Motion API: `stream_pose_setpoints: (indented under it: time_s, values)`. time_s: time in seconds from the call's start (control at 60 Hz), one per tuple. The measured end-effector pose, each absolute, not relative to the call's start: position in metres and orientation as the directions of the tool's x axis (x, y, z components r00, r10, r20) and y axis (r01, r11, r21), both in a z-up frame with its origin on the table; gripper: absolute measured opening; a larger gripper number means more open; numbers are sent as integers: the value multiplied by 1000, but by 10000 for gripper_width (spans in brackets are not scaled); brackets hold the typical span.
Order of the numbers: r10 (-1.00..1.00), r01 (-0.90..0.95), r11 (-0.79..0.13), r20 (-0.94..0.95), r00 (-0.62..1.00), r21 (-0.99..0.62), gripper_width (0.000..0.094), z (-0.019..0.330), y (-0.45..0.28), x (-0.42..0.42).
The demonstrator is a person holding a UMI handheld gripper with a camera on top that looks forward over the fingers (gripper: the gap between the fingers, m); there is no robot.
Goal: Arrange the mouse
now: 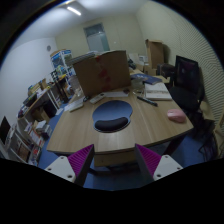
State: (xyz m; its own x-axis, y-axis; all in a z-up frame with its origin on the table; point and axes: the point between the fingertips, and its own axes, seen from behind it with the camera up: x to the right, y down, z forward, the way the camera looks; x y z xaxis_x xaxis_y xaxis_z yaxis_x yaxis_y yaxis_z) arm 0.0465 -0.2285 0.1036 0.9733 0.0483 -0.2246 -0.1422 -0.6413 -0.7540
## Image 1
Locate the wooden bookshelf left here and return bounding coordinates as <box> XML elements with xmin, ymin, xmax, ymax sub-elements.
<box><xmin>7</xmin><ymin>84</ymin><xmax>61</xmax><ymax>166</ymax></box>

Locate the white open notebook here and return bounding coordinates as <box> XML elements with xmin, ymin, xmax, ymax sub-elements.
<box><xmin>145</xmin><ymin>82</ymin><xmax>172</xmax><ymax>100</ymax></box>

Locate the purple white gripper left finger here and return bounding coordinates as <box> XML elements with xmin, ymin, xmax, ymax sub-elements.
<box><xmin>46</xmin><ymin>144</ymin><xmax>94</xmax><ymax>186</ymax></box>

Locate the blue white product box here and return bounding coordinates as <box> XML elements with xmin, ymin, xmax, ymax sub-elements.
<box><xmin>50</xmin><ymin>49</ymin><xmax>75</xmax><ymax>77</ymax></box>

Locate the white paper sheet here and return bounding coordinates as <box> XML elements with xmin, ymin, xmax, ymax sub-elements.
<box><xmin>104</xmin><ymin>91</ymin><xmax>129</xmax><ymax>98</ymax></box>

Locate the large brown cardboard box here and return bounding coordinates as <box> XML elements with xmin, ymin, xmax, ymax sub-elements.
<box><xmin>73</xmin><ymin>51</ymin><xmax>131</xmax><ymax>96</ymax></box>

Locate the black monitor left edge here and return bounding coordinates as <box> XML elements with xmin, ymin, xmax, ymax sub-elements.
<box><xmin>0</xmin><ymin>117</ymin><xmax>11</xmax><ymax>143</ymax></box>

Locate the pink computer mouse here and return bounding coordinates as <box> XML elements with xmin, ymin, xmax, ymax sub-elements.
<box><xmin>167</xmin><ymin>109</ymin><xmax>186</xmax><ymax>123</ymax></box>

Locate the black pen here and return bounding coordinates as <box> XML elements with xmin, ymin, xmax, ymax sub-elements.
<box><xmin>137</xmin><ymin>96</ymin><xmax>158</xmax><ymax>107</ymax></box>

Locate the ceiling fluorescent light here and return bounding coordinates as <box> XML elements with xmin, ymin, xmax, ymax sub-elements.
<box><xmin>67</xmin><ymin>6</ymin><xmax>82</xmax><ymax>16</ymax></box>

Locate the dark blue book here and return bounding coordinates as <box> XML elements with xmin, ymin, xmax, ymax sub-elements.
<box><xmin>131</xmin><ymin>73</ymin><xmax>161</xmax><ymax>85</ymax></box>

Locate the tall cardboard box background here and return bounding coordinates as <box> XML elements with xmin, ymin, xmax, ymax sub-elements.
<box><xmin>145</xmin><ymin>39</ymin><xmax>164</xmax><ymax>69</ymax></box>

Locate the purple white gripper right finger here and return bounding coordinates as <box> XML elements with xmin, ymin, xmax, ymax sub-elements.
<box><xmin>134</xmin><ymin>144</ymin><xmax>182</xmax><ymax>184</ymax></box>

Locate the blue mouse pad wrist rest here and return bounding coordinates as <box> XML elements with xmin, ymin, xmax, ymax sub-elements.
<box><xmin>92</xmin><ymin>100</ymin><xmax>133</xmax><ymax>133</ymax></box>

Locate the white remote control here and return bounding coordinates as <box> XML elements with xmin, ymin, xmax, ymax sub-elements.
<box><xmin>90</xmin><ymin>93</ymin><xmax>105</xmax><ymax>104</ymax></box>

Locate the black office chair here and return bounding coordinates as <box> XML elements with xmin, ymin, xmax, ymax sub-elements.
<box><xmin>168</xmin><ymin>55</ymin><xmax>206</xmax><ymax>114</ymax></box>

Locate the grey door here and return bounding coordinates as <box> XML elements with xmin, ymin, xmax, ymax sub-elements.
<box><xmin>84</xmin><ymin>23</ymin><xmax>110</xmax><ymax>52</ymax></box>

